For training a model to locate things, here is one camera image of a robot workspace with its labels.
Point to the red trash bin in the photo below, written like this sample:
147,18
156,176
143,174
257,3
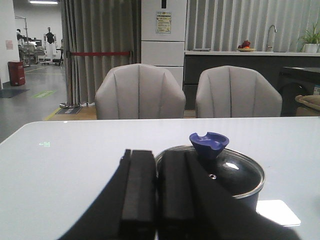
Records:
16,73

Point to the potted green plant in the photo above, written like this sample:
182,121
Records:
310,36

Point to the white refrigerator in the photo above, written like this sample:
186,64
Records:
163,31

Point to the grey curtain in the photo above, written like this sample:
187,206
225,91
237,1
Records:
99,26

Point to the tan cushion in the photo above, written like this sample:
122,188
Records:
311,101

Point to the glass lid with blue knob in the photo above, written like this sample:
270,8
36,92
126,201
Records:
242,176

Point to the dark kitchen counter cabinet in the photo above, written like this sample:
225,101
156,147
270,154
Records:
269,64

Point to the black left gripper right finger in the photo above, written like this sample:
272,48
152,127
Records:
194,207

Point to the red belt stanchion barrier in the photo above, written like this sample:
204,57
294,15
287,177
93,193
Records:
70,102

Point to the dark blue saucepan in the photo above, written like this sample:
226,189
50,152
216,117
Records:
246,202

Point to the fruit plate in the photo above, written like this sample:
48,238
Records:
246,47

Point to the left beige armchair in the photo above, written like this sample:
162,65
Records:
139,91

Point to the black washing machine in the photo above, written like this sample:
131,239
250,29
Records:
294,81

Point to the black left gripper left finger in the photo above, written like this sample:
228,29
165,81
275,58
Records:
126,207

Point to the chrome faucet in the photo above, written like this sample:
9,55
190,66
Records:
272,30

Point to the beige armchair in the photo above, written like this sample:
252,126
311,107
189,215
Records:
234,92
139,91

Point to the white humanoid robot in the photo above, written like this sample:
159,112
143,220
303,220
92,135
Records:
49,45

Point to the right beige armchair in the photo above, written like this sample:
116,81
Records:
234,92

